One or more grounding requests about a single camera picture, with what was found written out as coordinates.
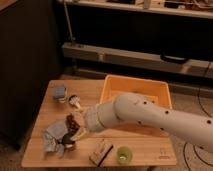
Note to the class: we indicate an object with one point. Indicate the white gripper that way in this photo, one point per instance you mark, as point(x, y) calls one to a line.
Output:
point(79, 134)

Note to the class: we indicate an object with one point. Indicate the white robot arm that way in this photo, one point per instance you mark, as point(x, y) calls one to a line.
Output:
point(136, 108)

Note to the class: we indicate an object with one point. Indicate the yellow plastic tray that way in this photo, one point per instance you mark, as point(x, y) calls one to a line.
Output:
point(157, 91)

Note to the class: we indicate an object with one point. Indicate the brown dried fruit cluster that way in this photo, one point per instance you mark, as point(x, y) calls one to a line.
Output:
point(73, 126)

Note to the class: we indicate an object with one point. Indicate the small metal cup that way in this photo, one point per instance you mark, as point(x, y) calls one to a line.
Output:
point(68, 142)

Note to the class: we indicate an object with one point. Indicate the wooden block brush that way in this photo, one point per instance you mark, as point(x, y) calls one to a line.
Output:
point(100, 152)

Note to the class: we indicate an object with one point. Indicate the blue gray cloth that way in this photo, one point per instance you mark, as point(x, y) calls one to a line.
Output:
point(52, 137)

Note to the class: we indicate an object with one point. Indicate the blue gray sponge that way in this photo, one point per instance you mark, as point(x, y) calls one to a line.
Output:
point(60, 93)

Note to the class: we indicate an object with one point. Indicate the green plastic cup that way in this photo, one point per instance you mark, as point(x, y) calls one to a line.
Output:
point(124, 155)

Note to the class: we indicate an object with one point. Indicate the metal stand pole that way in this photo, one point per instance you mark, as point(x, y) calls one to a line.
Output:
point(72, 38)

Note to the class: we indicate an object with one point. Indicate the wooden bench beam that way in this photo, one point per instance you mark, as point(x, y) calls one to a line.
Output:
point(132, 59)

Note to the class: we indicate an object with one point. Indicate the cluttered back shelf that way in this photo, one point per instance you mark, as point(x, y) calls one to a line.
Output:
point(146, 6)

